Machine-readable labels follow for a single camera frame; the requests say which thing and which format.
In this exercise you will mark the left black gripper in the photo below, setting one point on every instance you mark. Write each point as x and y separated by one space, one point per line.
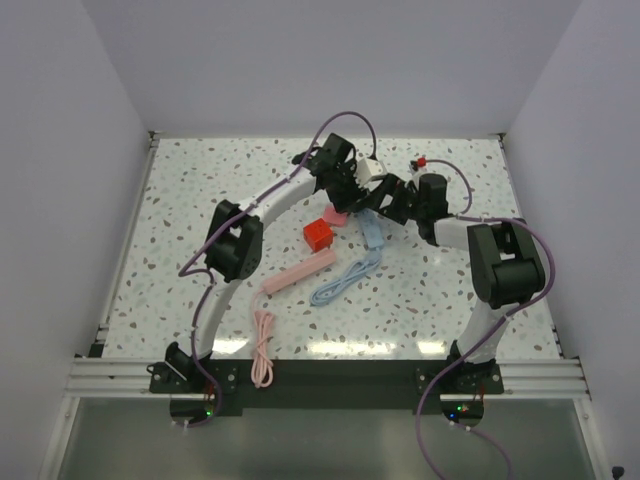
345 203

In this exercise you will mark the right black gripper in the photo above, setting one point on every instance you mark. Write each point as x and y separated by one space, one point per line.
394 188

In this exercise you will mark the red cube plug adapter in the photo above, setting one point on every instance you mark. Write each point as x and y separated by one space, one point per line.
318 235

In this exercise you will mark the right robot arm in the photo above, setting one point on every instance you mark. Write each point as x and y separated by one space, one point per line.
506 269

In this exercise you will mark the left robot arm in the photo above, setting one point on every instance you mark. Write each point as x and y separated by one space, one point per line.
234 243

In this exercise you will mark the pink flat plug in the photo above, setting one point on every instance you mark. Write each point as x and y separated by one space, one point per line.
334 218

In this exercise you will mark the pink power strip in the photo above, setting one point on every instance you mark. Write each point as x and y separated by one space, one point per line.
300 271

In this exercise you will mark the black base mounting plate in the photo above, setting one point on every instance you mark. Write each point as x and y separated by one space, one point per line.
227 389

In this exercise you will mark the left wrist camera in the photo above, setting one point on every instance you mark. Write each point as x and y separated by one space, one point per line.
368 170

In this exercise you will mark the aluminium frame rail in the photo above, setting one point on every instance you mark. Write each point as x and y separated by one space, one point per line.
522 379

